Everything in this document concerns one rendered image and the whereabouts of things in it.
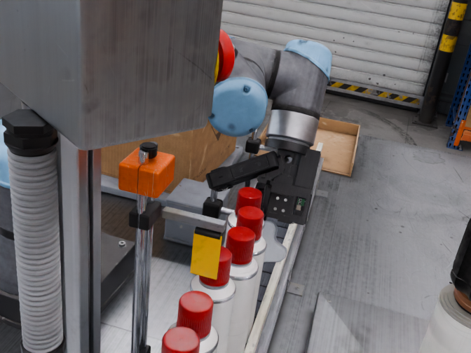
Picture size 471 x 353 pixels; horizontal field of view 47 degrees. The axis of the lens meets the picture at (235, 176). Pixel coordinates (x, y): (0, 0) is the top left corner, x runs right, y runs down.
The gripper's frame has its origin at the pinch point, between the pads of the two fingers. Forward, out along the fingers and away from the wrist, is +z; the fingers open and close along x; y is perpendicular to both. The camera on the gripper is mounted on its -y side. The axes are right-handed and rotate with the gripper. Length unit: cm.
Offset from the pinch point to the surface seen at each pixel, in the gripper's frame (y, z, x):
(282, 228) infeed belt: 2.3, -6.5, 22.7
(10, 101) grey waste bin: -162, -33, 171
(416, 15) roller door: 42, -188, 362
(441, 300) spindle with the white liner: 24.3, -4.3, -18.3
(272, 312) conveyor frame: 5.3, 5.6, 1.8
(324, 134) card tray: 4, -35, 82
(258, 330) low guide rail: 4.5, 6.6, -7.6
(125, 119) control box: -2, -13, -51
